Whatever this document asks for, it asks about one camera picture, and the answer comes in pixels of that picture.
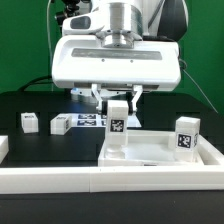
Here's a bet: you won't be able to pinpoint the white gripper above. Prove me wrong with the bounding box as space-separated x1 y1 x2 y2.
52 35 181 115

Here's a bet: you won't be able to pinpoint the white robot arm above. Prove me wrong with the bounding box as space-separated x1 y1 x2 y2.
52 0 188 114

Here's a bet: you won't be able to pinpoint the fiducial marker sheet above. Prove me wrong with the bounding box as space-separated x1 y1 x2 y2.
72 113 141 128

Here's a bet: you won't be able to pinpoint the white left barrier piece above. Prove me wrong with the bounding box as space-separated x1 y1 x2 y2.
0 136 9 164

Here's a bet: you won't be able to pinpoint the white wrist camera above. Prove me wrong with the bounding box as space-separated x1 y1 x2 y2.
62 12 105 36

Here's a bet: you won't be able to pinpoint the grey cable right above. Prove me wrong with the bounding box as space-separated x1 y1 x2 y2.
179 59 219 114

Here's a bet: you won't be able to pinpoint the grey cable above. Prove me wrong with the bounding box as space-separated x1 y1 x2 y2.
179 59 219 114
46 0 55 92

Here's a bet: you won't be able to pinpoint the black cables at base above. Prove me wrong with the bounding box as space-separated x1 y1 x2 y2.
18 74 54 93

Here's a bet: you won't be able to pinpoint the grey cable left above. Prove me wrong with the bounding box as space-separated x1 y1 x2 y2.
46 0 55 92

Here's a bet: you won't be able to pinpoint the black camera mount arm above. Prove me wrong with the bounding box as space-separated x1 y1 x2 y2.
55 0 90 25

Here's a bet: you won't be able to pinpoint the white front barrier wall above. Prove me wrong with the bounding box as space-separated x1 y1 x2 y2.
0 139 224 194

